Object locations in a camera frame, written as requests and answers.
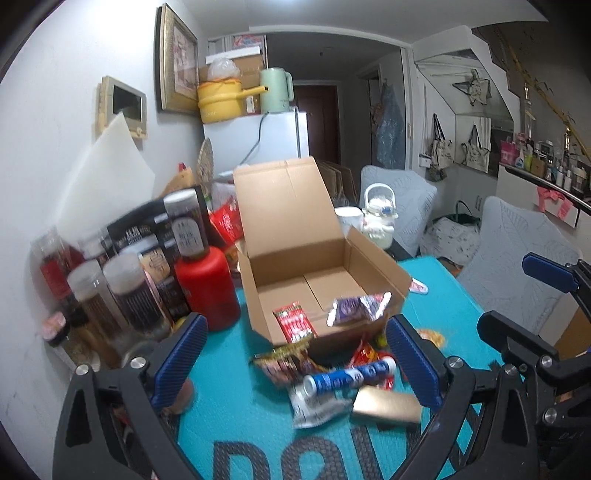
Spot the white mini fridge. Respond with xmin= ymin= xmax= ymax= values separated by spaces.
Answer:
xmin=204 ymin=108 xmax=310 ymax=176

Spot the green electric kettle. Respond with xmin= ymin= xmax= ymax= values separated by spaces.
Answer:
xmin=259 ymin=67 xmax=294 ymax=114

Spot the packaged yellow waffle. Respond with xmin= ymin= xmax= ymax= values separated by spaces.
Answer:
xmin=417 ymin=329 xmax=446 ymax=349

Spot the large red gold snack bag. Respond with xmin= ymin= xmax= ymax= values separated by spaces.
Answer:
xmin=346 ymin=339 xmax=394 ymax=390

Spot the dark colourful snack bag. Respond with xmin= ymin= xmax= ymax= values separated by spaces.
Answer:
xmin=250 ymin=340 xmax=328 ymax=388

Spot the yellow pot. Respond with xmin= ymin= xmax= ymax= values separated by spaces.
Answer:
xmin=197 ymin=78 xmax=269 ymax=124

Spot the white foam board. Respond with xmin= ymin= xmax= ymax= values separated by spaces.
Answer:
xmin=56 ymin=114 xmax=155 ymax=245

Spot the blue tablet tube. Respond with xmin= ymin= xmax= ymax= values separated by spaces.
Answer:
xmin=303 ymin=358 xmax=397 ymax=398

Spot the cream robot-shaped kettle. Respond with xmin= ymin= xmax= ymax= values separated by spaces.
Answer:
xmin=362 ymin=183 xmax=399 ymax=250

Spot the red plastic container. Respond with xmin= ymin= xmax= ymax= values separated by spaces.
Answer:
xmin=174 ymin=247 xmax=240 ymax=331

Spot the gold green small box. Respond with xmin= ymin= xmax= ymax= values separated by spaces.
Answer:
xmin=353 ymin=386 xmax=423 ymax=425

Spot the silver purple triangular snack bag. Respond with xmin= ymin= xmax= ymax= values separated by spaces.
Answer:
xmin=327 ymin=292 xmax=393 ymax=327

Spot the silver grey foil packet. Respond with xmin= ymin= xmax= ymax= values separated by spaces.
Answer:
xmin=288 ymin=385 xmax=353 ymax=429

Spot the pink white flat packet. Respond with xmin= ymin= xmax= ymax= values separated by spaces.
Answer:
xmin=409 ymin=278 xmax=429 ymax=295

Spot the woven round fan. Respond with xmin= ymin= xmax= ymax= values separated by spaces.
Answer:
xmin=194 ymin=138 xmax=213 ymax=198

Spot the gold framed picture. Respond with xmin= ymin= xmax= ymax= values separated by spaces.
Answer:
xmin=155 ymin=3 xmax=199 ymax=115

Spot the red green snack packet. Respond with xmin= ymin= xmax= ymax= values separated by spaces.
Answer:
xmin=273 ymin=302 xmax=317 ymax=343

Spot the open cardboard box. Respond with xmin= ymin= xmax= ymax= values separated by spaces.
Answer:
xmin=233 ymin=157 xmax=412 ymax=353

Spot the wall intercom panel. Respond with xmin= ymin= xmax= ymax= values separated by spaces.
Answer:
xmin=96 ymin=76 xmax=147 ymax=139

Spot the teal bubble mat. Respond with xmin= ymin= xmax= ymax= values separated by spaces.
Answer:
xmin=178 ymin=257 xmax=500 ymax=479

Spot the tall clear spice jar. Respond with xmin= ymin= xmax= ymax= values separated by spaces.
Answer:
xmin=103 ymin=253 xmax=171 ymax=341

